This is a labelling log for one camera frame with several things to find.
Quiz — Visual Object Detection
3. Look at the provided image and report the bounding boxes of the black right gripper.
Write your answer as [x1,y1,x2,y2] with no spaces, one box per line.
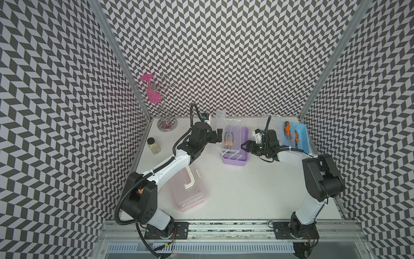
[239,140,269,155]

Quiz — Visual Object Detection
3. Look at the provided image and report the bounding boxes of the purple toolbox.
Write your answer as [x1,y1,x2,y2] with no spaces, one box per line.
[213,110,249,166]

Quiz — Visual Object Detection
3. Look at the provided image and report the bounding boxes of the pink toolbox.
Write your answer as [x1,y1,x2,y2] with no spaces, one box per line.
[168,166,206,212]

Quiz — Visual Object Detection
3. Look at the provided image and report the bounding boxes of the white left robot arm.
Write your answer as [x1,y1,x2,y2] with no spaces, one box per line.
[114,104,223,237]

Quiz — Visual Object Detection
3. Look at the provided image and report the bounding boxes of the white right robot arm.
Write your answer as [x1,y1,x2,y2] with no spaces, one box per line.
[240,115,345,242]

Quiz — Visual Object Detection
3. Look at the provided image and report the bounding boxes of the yellow black pliers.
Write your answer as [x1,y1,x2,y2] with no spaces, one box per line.
[224,131,234,148]

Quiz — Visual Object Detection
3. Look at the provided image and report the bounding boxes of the blue toolbox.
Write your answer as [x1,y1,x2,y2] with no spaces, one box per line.
[269,115,311,154]

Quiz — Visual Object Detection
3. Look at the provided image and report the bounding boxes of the glass jar black lid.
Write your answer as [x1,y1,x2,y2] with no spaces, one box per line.
[147,137,161,154]

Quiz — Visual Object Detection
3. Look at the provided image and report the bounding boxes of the pink glass on rack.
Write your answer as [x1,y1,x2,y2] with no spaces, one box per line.
[140,74,162,104]

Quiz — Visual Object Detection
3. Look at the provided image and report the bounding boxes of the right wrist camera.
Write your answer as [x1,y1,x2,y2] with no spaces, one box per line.
[254,129,263,144]

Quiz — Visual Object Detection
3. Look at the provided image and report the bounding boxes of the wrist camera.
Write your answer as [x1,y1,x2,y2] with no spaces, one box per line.
[201,113,210,122]
[254,129,263,144]

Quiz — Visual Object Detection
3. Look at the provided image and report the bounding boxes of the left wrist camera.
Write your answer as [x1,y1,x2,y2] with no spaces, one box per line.
[201,113,210,122]

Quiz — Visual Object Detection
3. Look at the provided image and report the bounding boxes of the orange handled screwdriver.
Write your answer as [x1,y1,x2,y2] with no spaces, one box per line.
[284,121,291,139]

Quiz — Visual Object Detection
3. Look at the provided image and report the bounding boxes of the orange handled pliers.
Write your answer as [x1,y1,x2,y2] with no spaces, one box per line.
[292,131,300,149]

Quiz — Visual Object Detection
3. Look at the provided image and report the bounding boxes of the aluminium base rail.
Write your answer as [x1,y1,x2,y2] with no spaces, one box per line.
[90,220,376,259]

